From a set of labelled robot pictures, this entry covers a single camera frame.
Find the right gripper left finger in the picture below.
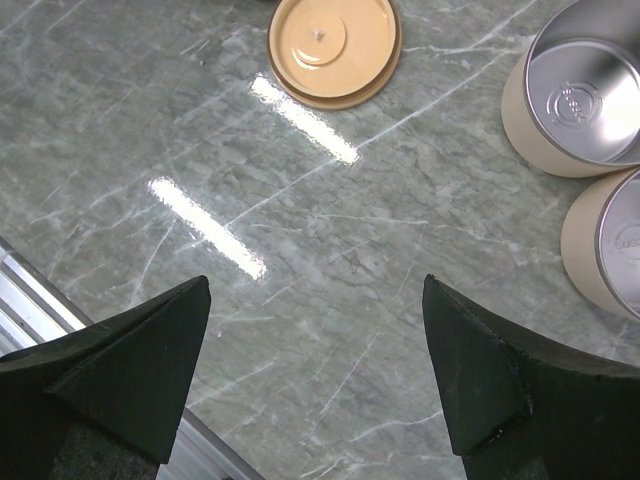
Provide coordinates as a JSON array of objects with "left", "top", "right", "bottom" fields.
[{"left": 1, "top": 275, "right": 211, "bottom": 479}]

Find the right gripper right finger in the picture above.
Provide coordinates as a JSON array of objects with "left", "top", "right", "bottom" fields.
[{"left": 422, "top": 275, "right": 639, "bottom": 479}]

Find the beige steel container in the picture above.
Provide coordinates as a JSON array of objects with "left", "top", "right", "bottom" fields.
[
  {"left": 560, "top": 168, "right": 639, "bottom": 320},
  {"left": 501, "top": 0, "right": 639, "bottom": 178}
]

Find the beige round lid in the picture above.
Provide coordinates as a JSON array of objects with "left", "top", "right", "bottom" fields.
[{"left": 267, "top": 1, "right": 402, "bottom": 110}]

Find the aluminium rail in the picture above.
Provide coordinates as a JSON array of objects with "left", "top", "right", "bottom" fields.
[{"left": 1, "top": 243, "right": 257, "bottom": 479}]

